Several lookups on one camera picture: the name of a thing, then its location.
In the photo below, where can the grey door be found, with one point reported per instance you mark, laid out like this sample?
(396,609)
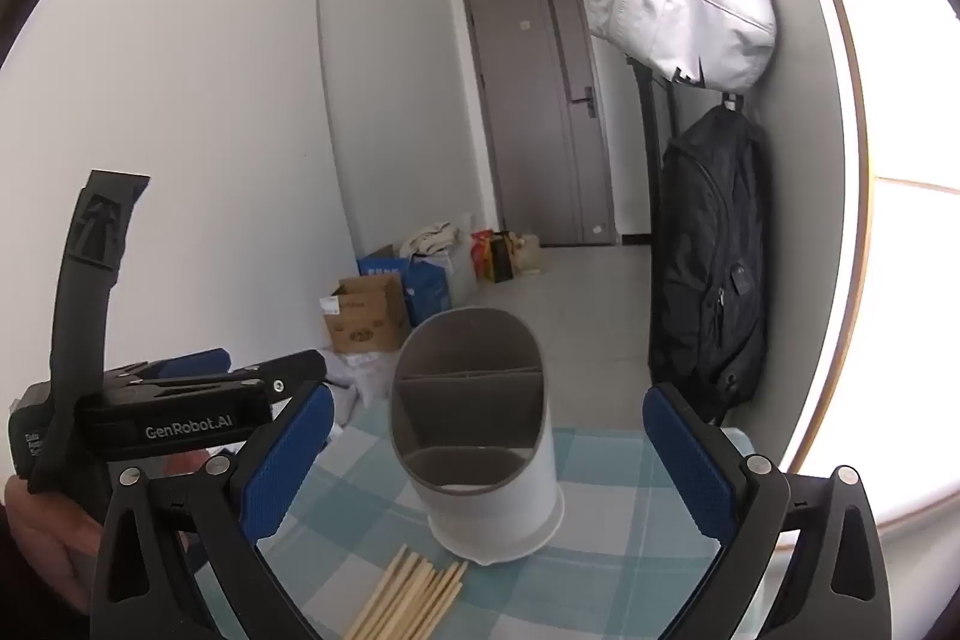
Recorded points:
(532,123)

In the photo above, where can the brown cardboard box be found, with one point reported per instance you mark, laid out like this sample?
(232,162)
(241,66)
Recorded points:
(367,317)

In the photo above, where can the gold-rimmed bright panel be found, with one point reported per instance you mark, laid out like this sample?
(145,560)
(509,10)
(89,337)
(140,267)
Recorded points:
(900,310)

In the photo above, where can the black backpack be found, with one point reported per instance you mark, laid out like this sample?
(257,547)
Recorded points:
(709,265)

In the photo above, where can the beige plastic bag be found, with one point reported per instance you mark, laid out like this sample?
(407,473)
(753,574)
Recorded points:
(530,254)

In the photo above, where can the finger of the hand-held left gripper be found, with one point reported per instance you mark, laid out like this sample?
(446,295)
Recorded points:
(199,361)
(292,368)

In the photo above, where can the black coat rack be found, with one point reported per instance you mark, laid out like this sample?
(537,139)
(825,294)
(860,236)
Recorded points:
(646,108)

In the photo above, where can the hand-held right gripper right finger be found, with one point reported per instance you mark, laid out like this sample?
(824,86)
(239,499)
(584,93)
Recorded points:
(690,467)

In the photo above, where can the grey white utensil holder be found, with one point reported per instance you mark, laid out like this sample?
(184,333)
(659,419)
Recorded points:
(487,505)

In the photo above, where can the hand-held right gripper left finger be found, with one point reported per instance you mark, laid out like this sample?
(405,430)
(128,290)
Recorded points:
(289,464)

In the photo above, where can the blue cardboard box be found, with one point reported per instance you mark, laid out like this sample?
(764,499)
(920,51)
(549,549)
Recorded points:
(427,295)

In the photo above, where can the grey plastic mailer bag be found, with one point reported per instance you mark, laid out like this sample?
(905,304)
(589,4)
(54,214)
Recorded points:
(360,377)

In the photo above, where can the bundle of wooden chopsticks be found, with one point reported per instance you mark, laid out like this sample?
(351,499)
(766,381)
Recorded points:
(409,599)

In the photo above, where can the person's left hand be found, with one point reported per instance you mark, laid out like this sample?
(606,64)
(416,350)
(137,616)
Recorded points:
(52,535)

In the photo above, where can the beige cloth bag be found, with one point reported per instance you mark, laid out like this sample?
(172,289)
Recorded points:
(427,239)

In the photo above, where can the blue checked tablecloth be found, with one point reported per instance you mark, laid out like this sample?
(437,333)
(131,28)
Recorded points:
(615,580)

